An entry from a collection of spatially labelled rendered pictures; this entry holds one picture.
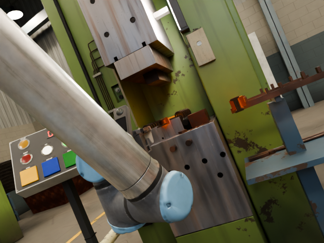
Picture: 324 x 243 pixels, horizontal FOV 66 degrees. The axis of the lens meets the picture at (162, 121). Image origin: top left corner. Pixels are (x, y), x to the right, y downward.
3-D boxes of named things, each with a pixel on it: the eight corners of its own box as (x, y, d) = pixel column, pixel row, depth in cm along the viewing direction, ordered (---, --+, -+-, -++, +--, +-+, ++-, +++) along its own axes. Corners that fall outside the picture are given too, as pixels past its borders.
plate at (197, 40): (215, 58, 124) (202, 27, 124) (198, 66, 126) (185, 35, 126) (216, 59, 126) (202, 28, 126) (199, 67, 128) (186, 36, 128)
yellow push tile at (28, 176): (38, 179, 112) (35, 165, 116) (21, 186, 111) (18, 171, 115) (40, 180, 114) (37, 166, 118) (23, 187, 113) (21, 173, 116)
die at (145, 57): (156, 62, 119) (148, 44, 119) (120, 80, 124) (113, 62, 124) (173, 71, 160) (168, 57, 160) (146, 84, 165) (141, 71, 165)
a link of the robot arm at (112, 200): (136, 238, 51) (112, 182, 51) (105, 237, 58) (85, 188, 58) (164, 213, 58) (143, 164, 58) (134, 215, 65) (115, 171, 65)
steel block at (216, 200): (253, 215, 109) (213, 121, 109) (174, 237, 119) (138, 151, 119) (244, 175, 163) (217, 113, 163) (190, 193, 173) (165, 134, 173)
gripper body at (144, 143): (133, 157, 82) (117, 167, 71) (123, 133, 82) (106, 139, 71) (153, 149, 80) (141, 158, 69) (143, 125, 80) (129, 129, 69)
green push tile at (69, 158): (81, 160, 116) (77, 148, 119) (65, 167, 114) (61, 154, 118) (82, 162, 117) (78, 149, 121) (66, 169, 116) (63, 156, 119)
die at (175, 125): (185, 131, 119) (178, 114, 119) (148, 146, 124) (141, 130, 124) (195, 122, 159) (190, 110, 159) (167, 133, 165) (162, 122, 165)
